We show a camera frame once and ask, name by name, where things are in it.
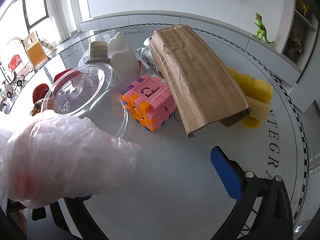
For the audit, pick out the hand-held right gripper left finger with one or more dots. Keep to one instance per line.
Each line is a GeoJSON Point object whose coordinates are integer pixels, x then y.
{"type": "Point", "coordinates": [67, 217]}

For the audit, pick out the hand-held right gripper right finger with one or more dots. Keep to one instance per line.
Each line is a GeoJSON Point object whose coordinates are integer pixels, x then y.
{"type": "Point", "coordinates": [225, 172]}

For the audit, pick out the yellow sponge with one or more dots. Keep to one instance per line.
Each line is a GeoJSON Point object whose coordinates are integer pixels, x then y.
{"type": "Point", "coordinates": [257, 90]}

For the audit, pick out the brown cardboard piece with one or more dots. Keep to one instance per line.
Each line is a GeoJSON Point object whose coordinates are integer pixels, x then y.
{"type": "Point", "coordinates": [200, 80]}

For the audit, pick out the pink puzzle block cube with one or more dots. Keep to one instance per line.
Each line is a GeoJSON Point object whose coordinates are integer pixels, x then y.
{"type": "Point", "coordinates": [147, 105]}

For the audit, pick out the red plastic cup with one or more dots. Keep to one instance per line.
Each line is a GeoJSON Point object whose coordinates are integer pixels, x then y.
{"type": "Point", "coordinates": [40, 92]}

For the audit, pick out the clear glass bowl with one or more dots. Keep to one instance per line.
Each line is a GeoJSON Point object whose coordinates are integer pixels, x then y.
{"type": "Point", "coordinates": [82, 90]}

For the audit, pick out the silver snack wrapper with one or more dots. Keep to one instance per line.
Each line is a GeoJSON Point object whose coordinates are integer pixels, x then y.
{"type": "Point", "coordinates": [147, 57]}

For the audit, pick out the person's left hand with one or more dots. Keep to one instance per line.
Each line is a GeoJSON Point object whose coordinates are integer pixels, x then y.
{"type": "Point", "coordinates": [62, 160]}

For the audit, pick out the orange brown scrap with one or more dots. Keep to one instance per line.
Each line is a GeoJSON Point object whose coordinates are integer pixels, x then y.
{"type": "Point", "coordinates": [36, 108]}

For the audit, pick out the wooden toy car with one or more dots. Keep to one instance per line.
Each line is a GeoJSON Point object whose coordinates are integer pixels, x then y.
{"type": "Point", "coordinates": [18, 80]}

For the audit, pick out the dried flower bunch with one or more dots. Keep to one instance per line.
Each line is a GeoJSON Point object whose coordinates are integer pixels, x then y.
{"type": "Point", "coordinates": [296, 43]}

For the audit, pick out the green toy dinosaur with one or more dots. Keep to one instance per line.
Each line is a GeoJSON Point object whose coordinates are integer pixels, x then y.
{"type": "Point", "coordinates": [262, 30]}

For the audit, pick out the red white toy chair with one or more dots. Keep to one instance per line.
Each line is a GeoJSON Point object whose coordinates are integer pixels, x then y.
{"type": "Point", "coordinates": [15, 63]}

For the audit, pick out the beige plastic cap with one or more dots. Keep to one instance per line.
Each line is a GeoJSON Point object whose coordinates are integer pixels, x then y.
{"type": "Point", "coordinates": [98, 50]}

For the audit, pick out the white shelf cabinet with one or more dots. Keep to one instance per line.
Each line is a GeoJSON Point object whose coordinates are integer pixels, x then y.
{"type": "Point", "coordinates": [306, 21]}

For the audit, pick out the yellow toy dinosaur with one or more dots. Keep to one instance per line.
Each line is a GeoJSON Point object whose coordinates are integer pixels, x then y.
{"type": "Point", "coordinates": [303, 5]}

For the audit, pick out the white curtain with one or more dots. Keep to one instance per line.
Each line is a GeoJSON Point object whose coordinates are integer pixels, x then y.
{"type": "Point", "coordinates": [67, 10]}

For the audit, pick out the window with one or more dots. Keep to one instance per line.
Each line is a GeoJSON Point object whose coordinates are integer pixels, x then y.
{"type": "Point", "coordinates": [35, 7]}

